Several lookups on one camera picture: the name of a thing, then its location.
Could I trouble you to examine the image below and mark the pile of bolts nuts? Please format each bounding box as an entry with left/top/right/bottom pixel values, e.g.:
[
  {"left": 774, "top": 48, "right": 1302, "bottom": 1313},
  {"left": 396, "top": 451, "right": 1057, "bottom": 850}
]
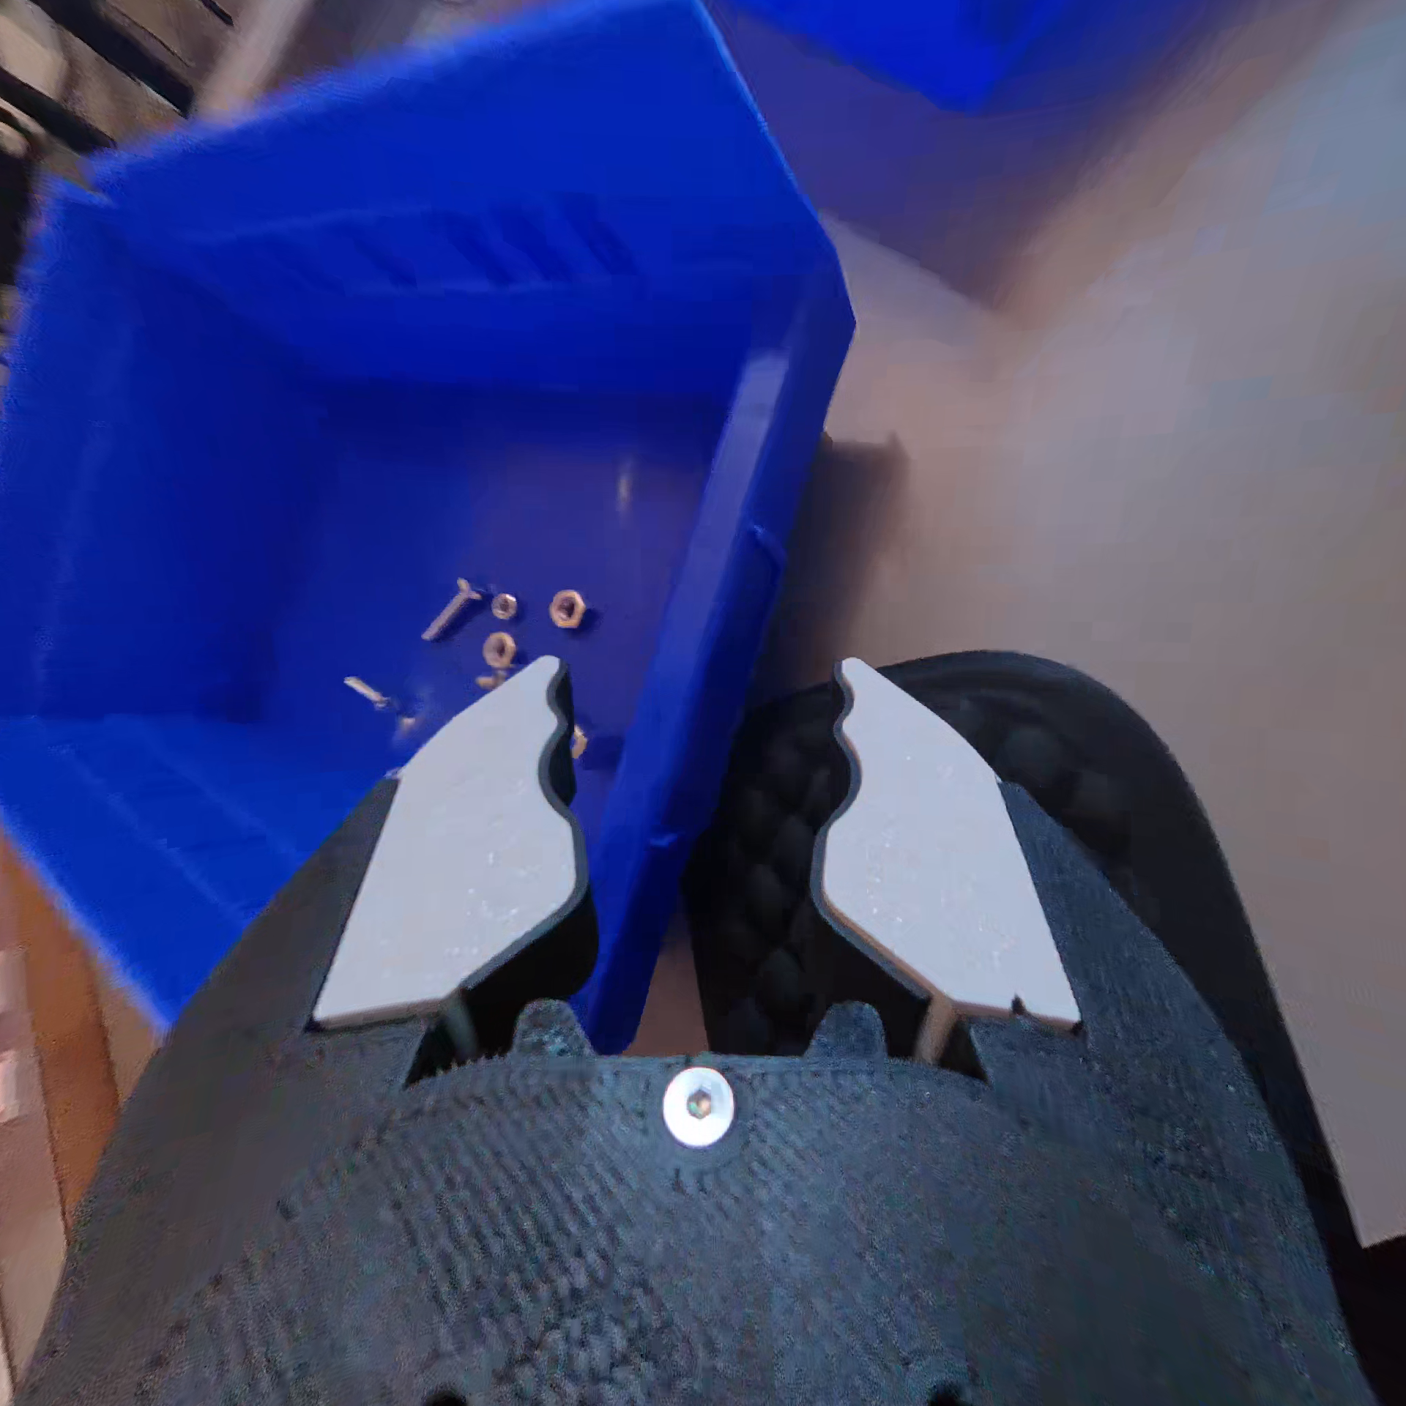
[{"left": 341, "top": 575, "right": 597, "bottom": 761}]

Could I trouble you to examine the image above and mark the blue plastic bin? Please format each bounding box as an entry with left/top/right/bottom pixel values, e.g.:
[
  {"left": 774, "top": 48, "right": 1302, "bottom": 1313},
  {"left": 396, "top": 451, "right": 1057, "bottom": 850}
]
[
  {"left": 714, "top": 0, "right": 1258, "bottom": 115},
  {"left": 0, "top": 0, "right": 858, "bottom": 1061}
]

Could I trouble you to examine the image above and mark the black chair armrest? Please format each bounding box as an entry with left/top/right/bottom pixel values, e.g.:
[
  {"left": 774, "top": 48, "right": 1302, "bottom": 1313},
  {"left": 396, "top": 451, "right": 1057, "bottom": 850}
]
[{"left": 681, "top": 649, "right": 1345, "bottom": 1297}]

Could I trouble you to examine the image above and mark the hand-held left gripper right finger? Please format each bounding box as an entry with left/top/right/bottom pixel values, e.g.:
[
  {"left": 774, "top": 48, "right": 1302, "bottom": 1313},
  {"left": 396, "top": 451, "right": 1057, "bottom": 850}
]
[{"left": 813, "top": 655, "right": 1086, "bottom": 1034}]

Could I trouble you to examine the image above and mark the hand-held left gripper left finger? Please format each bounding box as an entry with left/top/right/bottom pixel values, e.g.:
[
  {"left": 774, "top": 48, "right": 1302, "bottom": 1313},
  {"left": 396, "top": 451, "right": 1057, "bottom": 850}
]
[{"left": 314, "top": 655, "right": 599, "bottom": 1034}]

